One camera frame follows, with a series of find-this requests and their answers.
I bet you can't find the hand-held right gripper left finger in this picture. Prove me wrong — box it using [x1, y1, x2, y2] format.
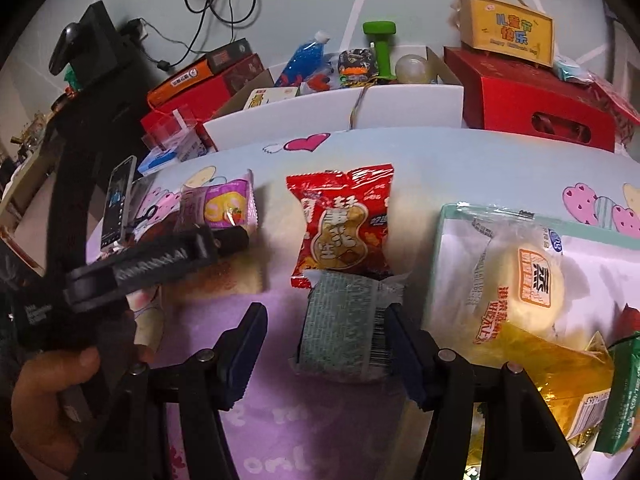
[75, 302, 269, 480]

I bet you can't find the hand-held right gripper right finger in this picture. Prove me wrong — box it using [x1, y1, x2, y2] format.
[384, 302, 587, 480]

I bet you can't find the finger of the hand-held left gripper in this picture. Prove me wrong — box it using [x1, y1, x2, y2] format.
[214, 225, 250, 259]

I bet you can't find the pale teal snack packet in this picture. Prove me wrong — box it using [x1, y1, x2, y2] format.
[290, 270, 407, 384]

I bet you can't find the yellow transparent snack packet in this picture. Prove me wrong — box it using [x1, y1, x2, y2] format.
[492, 322, 617, 450]

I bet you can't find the teal-rimmed white tray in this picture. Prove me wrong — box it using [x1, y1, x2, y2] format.
[425, 203, 640, 480]

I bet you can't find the green biscuit packet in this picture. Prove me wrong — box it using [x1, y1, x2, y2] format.
[594, 332, 640, 457]

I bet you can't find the person's left hand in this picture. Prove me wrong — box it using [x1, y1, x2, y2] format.
[10, 346, 103, 469]

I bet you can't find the pink snack packet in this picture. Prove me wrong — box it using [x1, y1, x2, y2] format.
[177, 170, 259, 234]

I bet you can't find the smartphone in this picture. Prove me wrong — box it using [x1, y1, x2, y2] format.
[100, 156, 138, 251]

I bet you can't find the blue white packet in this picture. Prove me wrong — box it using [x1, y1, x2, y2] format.
[137, 150, 182, 177]

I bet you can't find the red peanut snack packet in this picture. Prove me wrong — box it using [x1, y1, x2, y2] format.
[285, 162, 397, 289]

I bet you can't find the clear plastic case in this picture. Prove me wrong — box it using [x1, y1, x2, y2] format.
[142, 105, 202, 152]

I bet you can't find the steamed cake in clear packet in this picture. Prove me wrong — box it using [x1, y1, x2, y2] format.
[440, 210, 577, 357]

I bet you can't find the flat red box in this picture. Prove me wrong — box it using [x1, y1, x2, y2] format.
[140, 107, 217, 152]

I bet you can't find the white printed card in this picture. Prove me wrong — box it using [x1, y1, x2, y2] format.
[245, 86, 302, 110]

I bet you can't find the orange and black box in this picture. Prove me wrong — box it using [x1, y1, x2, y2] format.
[147, 37, 274, 109]

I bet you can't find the blue plastic bottle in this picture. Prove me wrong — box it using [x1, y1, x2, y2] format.
[275, 30, 333, 89]

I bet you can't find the cartoon printed sheet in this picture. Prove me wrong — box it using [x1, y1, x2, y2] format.
[85, 127, 640, 480]

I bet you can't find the black multicoloured pack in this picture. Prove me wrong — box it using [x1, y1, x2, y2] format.
[337, 47, 379, 89]

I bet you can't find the white storage box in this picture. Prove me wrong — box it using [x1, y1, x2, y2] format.
[202, 45, 467, 153]

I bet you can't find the green dumbbell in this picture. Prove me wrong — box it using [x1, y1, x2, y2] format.
[362, 21, 399, 84]

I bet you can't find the large red gift box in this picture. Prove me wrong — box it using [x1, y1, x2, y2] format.
[443, 46, 618, 154]

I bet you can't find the red patterned bag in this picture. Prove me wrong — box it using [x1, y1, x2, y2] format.
[590, 77, 640, 129]

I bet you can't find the teal tissue pack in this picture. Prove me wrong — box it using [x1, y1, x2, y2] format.
[552, 57, 597, 82]

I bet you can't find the thin braided cord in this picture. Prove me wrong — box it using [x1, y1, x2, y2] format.
[347, 84, 372, 132]

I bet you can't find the black cable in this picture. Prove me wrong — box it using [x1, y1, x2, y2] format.
[127, 0, 261, 73]

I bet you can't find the yellow gift box with handle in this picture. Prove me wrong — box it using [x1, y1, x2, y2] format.
[452, 0, 557, 69]

